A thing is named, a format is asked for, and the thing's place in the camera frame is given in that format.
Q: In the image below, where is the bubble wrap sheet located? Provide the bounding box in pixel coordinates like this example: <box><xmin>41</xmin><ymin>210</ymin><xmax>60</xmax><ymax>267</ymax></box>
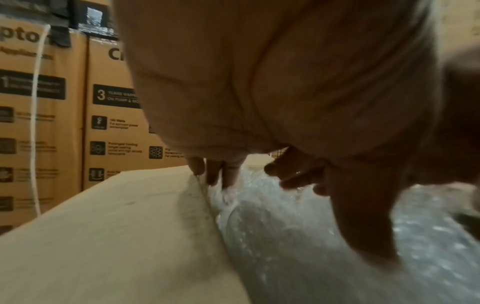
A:
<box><xmin>206</xmin><ymin>172</ymin><xmax>480</xmax><ymax>304</ymax></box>

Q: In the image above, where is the person's right hand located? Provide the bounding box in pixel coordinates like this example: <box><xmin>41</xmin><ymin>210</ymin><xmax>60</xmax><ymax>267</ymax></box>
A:
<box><xmin>262</xmin><ymin>48</ymin><xmax>480</xmax><ymax>198</ymax></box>

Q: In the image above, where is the person's left hand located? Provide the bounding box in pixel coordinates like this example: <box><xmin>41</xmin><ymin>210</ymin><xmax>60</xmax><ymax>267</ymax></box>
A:
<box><xmin>108</xmin><ymin>0</ymin><xmax>444</xmax><ymax>262</ymax></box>

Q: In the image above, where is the small cardboard box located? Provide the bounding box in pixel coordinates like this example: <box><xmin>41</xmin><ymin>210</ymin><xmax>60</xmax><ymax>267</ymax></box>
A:
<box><xmin>0</xmin><ymin>165</ymin><xmax>253</xmax><ymax>304</ymax></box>

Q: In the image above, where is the stack of Crompton cartons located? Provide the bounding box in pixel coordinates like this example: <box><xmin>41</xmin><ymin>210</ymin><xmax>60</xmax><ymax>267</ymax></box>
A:
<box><xmin>0</xmin><ymin>0</ymin><xmax>189</xmax><ymax>235</ymax></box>

